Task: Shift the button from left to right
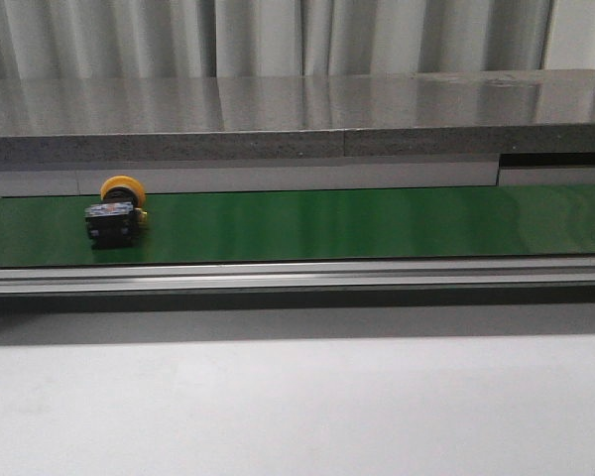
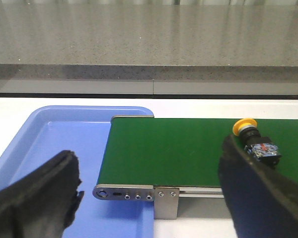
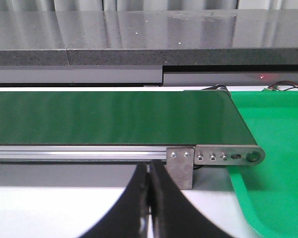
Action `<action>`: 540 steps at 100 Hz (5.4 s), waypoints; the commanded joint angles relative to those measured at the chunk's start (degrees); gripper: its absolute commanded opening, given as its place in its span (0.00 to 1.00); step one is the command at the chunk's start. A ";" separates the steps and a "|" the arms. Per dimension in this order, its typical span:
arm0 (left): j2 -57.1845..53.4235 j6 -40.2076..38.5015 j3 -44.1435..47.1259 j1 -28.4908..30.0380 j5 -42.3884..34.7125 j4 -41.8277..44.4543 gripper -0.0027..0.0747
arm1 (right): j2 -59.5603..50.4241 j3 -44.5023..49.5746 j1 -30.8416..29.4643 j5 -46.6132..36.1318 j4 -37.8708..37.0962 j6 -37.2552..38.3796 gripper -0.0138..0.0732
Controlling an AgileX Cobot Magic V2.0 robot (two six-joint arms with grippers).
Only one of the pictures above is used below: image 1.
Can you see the yellow push button switch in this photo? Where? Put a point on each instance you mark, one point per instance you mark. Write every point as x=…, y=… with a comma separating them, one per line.
x=119, y=217

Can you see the grey cabinet front panel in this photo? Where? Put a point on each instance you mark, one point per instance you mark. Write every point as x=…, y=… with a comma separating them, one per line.
x=300, y=174

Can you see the grey stone countertop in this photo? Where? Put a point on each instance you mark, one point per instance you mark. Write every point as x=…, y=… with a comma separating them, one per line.
x=55, y=122

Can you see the green conveyor belt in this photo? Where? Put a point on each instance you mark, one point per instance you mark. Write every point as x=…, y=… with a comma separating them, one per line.
x=308, y=225

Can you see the white curtain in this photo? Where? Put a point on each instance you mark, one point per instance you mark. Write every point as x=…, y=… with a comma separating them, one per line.
x=141, y=39

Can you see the aluminium conveyor side rail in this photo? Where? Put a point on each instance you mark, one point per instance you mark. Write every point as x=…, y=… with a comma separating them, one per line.
x=297, y=276

